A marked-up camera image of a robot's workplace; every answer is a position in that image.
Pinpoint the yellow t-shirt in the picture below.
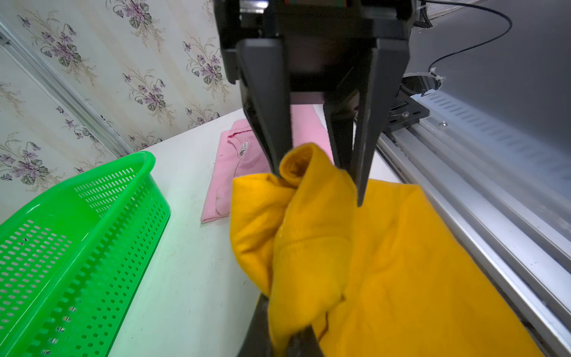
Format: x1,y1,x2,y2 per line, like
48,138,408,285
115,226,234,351
230,144,541,356

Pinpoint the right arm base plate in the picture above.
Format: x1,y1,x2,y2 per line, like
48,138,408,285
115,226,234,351
383,74,443,134

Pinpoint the green plastic basket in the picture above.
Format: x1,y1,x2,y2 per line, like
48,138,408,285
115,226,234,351
1,151,170,356

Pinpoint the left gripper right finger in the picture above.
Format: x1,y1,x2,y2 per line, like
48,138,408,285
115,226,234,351
349,39,410,206

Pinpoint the aluminium mounting rail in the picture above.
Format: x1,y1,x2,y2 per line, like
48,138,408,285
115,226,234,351
378,92,570,356

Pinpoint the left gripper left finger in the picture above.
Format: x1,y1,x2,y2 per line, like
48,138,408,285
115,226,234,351
236,39,293,176

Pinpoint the pink t-shirt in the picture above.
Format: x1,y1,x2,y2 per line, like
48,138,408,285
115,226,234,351
201,105,333,223

